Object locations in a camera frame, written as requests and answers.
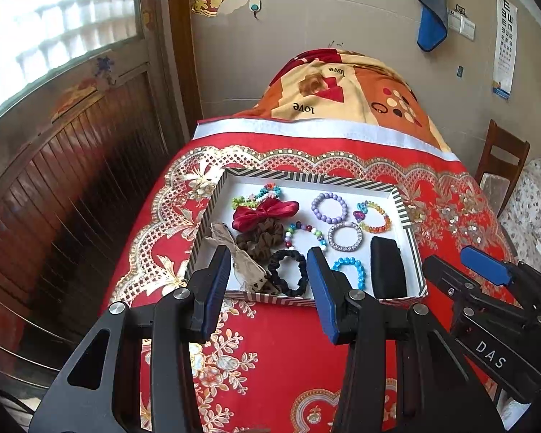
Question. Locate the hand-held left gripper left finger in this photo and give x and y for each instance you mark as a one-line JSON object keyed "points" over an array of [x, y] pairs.
{"points": [[216, 293]]}

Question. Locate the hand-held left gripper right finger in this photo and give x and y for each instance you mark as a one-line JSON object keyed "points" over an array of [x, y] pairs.
{"points": [[322, 297]]}

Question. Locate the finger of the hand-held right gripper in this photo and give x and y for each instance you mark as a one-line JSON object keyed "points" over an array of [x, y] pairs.
{"points": [[446, 279], [484, 265]]}

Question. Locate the black scrunchie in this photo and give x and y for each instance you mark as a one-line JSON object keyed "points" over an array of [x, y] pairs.
{"points": [[275, 275]]}

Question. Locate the red satin hair bow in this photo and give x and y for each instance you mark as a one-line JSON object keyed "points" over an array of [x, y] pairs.
{"points": [[261, 214]]}

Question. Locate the striped-edge white cardboard box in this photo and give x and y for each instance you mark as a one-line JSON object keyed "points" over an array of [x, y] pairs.
{"points": [[297, 194]]}

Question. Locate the beige lace hair bow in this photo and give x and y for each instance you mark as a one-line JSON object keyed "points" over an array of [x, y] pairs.
{"points": [[225, 234]]}

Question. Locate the brown scrunchie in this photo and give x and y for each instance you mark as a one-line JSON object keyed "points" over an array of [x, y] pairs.
{"points": [[257, 239]]}

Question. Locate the floral covered sofa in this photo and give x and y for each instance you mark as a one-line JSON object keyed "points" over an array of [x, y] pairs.
{"points": [[536, 198]]}

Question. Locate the red floral tablecloth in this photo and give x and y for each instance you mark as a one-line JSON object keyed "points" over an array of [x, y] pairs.
{"points": [[275, 370]]}

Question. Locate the wooden chair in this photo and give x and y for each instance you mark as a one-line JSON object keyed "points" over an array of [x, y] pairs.
{"points": [[500, 144]]}

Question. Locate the wooden door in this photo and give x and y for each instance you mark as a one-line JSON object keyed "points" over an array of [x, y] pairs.
{"points": [[72, 189]]}

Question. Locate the printed orange blanket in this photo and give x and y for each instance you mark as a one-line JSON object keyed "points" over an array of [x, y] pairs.
{"points": [[365, 81]]}

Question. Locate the eye chart poster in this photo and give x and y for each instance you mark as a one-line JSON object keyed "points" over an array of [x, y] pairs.
{"points": [[505, 45]]}

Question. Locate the blue and grey towel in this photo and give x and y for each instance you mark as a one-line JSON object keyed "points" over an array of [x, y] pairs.
{"points": [[430, 31]]}

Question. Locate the torn orange door sticker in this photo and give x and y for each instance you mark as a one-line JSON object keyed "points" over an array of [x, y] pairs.
{"points": [[74, 97]]}

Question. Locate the blue flower door sticker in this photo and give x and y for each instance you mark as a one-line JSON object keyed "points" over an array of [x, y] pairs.
{"points": [[104, 68]]}

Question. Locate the door window pane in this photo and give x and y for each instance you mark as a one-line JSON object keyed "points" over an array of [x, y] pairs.
{"points": [[49, 22]]}

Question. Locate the white wall switch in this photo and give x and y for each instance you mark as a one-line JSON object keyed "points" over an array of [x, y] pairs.
{"points": [[462, 25]]}

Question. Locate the white wall hook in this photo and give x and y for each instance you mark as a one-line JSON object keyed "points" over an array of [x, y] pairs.
{"points": [[254, 7]]}

